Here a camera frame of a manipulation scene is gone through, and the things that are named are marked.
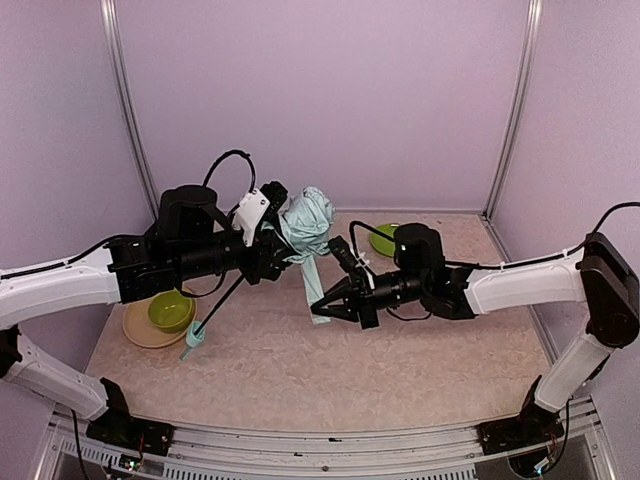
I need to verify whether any mint green folding umbrella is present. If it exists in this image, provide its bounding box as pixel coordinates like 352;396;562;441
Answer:
179;186;335;361

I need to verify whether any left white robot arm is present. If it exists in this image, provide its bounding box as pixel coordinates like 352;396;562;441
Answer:
1;181;288;422

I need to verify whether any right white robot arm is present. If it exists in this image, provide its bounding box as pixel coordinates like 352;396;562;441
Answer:
311;223;639;414

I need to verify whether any green plate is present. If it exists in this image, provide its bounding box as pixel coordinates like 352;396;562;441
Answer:
369;223;399;258

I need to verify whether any green bowl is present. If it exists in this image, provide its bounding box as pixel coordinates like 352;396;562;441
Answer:
147;290;196;334

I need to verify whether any beige plate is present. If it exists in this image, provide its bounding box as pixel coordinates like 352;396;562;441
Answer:
122;297;197;349

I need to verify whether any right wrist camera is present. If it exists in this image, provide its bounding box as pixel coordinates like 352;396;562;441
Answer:
328;236;375;290

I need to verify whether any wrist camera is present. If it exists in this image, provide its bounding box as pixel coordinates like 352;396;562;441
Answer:
232;181;288;247
328;236;375;290

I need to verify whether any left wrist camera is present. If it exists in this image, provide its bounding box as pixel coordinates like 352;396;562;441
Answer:
232;181;288;247

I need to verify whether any right camera cable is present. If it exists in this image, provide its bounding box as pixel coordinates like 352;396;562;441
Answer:
348;219;396;251

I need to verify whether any camera cable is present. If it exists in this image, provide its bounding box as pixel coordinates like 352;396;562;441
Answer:
348;219;396;251
202;149;257;194

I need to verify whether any left camera cable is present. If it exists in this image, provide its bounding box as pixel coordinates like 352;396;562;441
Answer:
202;149;257;194

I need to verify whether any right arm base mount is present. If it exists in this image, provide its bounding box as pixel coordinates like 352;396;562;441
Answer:
477;376;565;455

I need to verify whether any aluminium front rail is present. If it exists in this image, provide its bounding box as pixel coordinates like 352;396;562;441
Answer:
30;400;620;479

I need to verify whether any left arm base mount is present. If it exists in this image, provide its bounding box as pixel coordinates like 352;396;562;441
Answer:
86;378;175;457

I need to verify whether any left aluminium frame post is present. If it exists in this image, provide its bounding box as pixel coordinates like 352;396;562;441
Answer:
100;0;159;219

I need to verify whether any aluminium frame post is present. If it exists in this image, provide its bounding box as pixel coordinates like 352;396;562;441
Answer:
483;0;544;223
100;0;159;219

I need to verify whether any right aluminium frame post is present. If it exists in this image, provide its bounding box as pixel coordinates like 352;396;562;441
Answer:
483;0;544;223

